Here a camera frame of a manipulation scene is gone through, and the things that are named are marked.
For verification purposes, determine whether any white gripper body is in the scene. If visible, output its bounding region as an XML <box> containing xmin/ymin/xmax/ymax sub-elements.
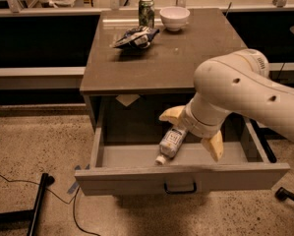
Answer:
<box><xmin>179</xmin><ymin>93</ymin><xmax>230</xmax><ymax>139</ymax></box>

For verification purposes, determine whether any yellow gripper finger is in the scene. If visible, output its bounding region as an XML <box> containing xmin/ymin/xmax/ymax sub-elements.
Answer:
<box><xmin>201</xmin><ymin>131</ymin><xmax>224</xmax><ymax>161</ymax></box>
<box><xmin>159</xmin><ymin>105</ymin><xmax>185</xmax><ymax>125</ymax></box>

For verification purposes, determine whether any clear plastic bottle white cap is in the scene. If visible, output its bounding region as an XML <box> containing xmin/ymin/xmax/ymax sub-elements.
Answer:
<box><xmin>155</xmin><ymin>126</ymin><xmax>187</xmax><ymax>165</ymax></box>

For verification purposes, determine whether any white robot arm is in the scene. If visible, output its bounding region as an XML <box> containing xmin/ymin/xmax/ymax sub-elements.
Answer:
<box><xmin>159</xmin><ymin>49</ymin><xmax>294</xmax><ymax>160</ymax></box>

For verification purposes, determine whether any open grey top drawer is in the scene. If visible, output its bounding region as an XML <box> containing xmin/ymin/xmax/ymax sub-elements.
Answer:
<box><xmin>74</xmin><ymin>93</ymin><xmax>291</xmax><ymax>197</ymax></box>

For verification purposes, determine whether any grey cabinet with counter top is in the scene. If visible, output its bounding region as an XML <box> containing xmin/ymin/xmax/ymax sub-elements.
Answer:
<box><xmin>79</xmin><ymin>7</ymin><xmax>270</xmax><ymax>133</ymax></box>

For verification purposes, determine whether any black caster leg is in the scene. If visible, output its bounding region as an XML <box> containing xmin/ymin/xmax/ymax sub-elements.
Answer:
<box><xmin>275</xmin><ymin>187</ymin><xmax>294</xmax><ymax>202</ymax></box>

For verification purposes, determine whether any blue white chip bag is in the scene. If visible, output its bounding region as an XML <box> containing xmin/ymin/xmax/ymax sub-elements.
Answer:
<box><xmin>111</xmin><ymin>26</ymin><xmax>159</xmax><ymax>49</ymax></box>

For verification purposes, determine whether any white ceramic bowl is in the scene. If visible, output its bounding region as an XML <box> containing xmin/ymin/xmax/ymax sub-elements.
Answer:
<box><xmin>159</xmin><ymin>6</ymin><xmax>190</xmax><ymax>31</ymax></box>

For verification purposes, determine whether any green soda can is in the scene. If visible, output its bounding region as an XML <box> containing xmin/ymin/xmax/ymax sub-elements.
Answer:
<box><xmin>139</xmin><ymin>0</ymin><xmax>154</xmax><ymax>28</ymax></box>

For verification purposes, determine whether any blue tape strip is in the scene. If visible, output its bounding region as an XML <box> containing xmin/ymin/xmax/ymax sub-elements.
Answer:
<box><xmin>67</xmin><ymin>164</ymin><xmax>89</xmax><ymax>195</ymax></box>

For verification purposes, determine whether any black metal stand leg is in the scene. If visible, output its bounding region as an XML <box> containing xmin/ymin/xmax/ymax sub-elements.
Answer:
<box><xmin>0</xmin><ymin>173</ymin><xmax>55</xmax><ymax>236</ymax></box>

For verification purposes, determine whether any black drawer handle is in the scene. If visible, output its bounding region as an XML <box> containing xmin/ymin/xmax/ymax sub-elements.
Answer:
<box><xmin>163</xmin><ymin>183</ymin><xmax>198</xmax><ymax>195</ymax></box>

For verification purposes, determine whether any black floor cable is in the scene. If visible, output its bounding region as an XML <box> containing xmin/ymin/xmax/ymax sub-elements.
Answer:
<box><xmin>0</xmin><ymin>166</ymin><xmax>101</xmax><ymax>236</ymax></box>

